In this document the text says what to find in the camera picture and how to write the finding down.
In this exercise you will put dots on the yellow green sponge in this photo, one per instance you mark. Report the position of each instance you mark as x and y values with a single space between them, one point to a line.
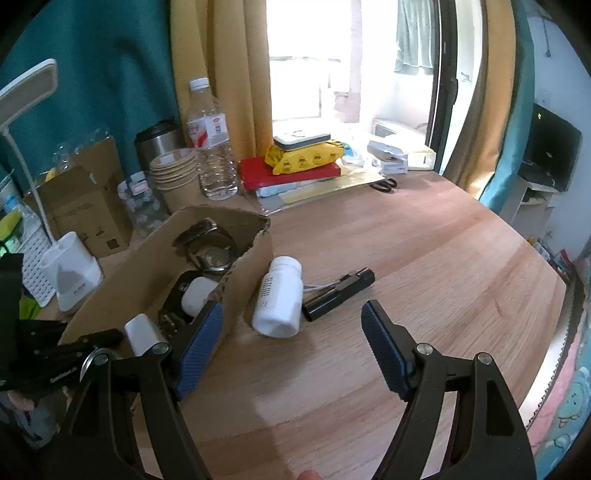
9 226

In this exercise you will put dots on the black sliding door frame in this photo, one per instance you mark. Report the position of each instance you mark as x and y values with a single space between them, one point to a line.
445 69

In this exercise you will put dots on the person's left hand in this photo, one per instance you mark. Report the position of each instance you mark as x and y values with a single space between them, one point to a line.
22 400

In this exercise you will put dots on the steel thermos flask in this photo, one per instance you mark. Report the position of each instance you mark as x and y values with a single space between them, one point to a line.
159 141

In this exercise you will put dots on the black car key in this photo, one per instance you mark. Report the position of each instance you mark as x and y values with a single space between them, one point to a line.
168 295

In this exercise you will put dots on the brown shipping carton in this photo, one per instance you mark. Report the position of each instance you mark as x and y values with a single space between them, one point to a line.
83 212

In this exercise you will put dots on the yellow paper envelope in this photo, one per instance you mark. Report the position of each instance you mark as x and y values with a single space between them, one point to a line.
332 187

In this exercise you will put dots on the stack of paper cups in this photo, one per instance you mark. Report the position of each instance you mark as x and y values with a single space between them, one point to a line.
178 184

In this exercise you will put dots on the outdoor air conditioner unit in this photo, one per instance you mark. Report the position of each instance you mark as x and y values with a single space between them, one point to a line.
397 127

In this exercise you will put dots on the white desk lamp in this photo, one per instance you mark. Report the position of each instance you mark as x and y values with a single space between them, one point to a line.
71 277

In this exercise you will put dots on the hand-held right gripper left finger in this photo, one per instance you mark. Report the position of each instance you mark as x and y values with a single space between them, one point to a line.
201 346

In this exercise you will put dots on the white stapler box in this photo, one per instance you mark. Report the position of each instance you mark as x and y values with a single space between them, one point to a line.
388 157

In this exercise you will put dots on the printed blanket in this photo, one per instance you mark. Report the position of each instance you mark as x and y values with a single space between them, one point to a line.
568 406

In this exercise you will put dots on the brown cardboard box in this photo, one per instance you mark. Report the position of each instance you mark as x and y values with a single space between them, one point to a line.
138 272

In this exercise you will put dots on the metal key bunch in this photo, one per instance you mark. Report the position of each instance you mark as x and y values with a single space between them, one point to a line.
171 321

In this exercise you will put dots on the white pill bottle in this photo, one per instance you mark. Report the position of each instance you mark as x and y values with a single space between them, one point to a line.
277 300

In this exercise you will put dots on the hanging green towel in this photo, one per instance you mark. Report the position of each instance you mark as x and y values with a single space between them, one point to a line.
415 37

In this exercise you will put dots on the yellow snack packet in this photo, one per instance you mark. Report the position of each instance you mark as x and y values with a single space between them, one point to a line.
300 159

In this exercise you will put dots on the white cabinet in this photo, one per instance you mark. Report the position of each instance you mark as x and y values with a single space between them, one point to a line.
528 207

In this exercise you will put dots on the teal curtain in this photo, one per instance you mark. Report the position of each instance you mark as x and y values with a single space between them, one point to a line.
519 138
106 60

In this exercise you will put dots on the colourful boxes on floor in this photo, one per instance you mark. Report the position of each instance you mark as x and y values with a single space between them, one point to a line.
554 258

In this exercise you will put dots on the white charger block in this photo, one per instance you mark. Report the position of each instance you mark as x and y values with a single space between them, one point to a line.
145 334

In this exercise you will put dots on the person's right hand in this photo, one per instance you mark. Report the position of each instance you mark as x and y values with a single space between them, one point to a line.
310 476

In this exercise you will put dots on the black scissors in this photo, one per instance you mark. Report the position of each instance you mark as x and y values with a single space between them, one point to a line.
385 185

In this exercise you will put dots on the clear water bottle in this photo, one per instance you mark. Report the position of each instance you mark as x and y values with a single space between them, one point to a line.
210 152

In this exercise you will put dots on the black monitor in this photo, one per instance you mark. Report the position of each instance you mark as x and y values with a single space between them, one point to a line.
551 147

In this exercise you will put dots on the metal wristwatch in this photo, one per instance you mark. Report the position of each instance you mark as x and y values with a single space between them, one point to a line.
212 249

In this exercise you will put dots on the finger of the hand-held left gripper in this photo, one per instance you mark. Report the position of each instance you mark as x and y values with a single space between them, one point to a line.
69 340
46 376

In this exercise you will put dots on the black stick-shaped device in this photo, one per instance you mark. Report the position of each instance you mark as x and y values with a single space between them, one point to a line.
337 295

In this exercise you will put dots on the white plastic basket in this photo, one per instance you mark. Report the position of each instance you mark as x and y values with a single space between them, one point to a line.
39 267

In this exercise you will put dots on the pack of small clear bottles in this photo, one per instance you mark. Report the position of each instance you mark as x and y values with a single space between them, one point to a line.
141 203

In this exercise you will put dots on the flat white box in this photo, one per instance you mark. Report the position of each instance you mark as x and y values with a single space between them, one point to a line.
300 140

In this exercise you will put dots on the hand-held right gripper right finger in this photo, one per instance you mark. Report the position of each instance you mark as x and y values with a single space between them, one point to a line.
385 346

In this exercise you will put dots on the red book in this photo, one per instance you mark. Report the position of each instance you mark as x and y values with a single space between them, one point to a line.
258 173

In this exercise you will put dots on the yellow curtain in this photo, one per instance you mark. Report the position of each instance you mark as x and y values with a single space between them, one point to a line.
235 69
485 92

